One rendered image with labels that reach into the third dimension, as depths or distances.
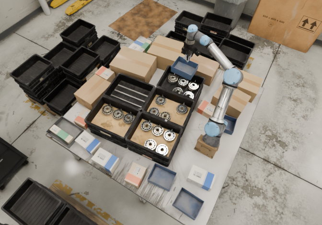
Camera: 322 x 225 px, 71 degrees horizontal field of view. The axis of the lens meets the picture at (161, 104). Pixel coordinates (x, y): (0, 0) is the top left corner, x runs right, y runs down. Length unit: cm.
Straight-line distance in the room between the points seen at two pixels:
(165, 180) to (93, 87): 111
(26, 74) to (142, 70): 153
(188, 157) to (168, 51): 114
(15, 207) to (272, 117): 305
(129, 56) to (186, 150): 113
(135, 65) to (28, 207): 161
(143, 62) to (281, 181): 206
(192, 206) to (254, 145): 142
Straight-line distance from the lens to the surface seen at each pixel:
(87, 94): 227
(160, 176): 200
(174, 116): 208
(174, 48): 254
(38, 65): 325
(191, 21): 378
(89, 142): 209
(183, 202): 197
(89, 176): 284
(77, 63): 309
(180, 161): 205
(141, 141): 197
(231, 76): 170
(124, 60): 242
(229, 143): 220
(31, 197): 245
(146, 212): 266
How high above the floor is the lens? 264
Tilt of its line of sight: 57 degrees down
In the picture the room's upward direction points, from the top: 2 degrees clockwise
